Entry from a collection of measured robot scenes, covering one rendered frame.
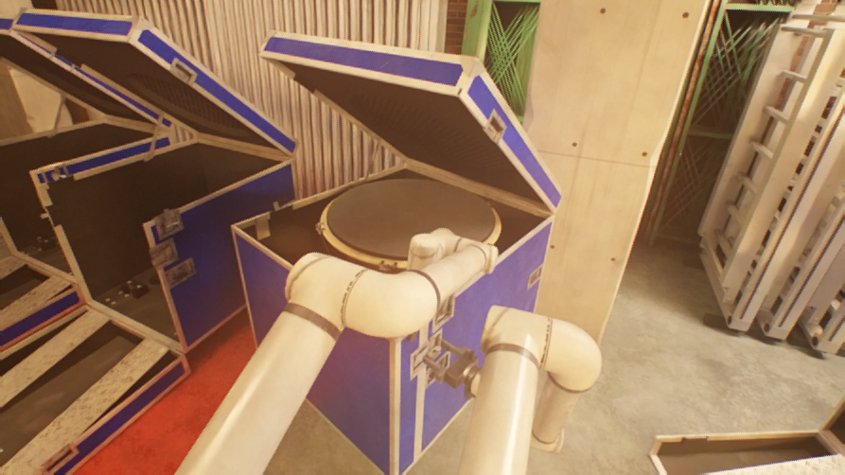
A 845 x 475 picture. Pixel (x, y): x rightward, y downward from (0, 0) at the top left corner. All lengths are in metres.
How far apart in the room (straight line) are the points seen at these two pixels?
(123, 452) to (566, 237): 2.42
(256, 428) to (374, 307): 0.26
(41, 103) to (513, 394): 4.70
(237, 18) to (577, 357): 3.75
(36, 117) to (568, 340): 4.72
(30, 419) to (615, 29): 3.31
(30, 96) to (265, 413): 4.44
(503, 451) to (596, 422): 1.72
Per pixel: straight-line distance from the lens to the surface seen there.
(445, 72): 1.23
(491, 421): 0.86
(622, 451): 2.48
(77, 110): 7.21
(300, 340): 0.78
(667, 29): 2.17
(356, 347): 1.55
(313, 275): 0.82
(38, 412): 2.94
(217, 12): 4.27
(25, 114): 5.01
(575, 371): 1.02
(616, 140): 2.23
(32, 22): 2.74
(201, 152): 3.42
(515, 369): 0.92
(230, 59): 4.29
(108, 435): 2.61
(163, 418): 2.62
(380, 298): 0.76
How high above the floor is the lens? 1.90
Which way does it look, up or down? 27 degrees down
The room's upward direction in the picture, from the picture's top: 2 degrees clockwise
